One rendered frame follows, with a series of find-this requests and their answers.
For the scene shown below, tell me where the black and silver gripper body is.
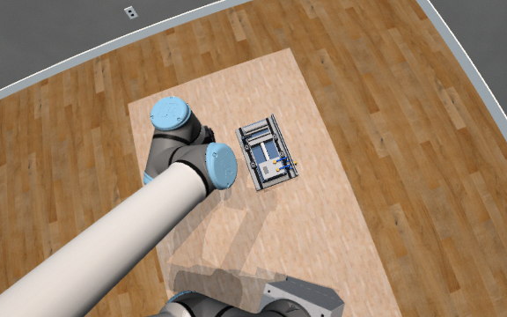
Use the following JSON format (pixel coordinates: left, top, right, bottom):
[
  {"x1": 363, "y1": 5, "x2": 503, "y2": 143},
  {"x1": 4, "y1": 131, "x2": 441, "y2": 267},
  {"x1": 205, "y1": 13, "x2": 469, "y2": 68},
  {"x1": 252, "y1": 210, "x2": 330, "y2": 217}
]
[{"x1": 202, "y1": 125, "x2": 216, "y2": 144}]

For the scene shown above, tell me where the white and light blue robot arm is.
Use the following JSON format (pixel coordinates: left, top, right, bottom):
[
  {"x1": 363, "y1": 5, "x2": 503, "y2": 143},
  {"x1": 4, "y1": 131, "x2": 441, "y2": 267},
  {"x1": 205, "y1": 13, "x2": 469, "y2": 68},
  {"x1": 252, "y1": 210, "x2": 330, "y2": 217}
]
[{"x1": 0, "y1": 97, "x2": 311, "y2": 317}]

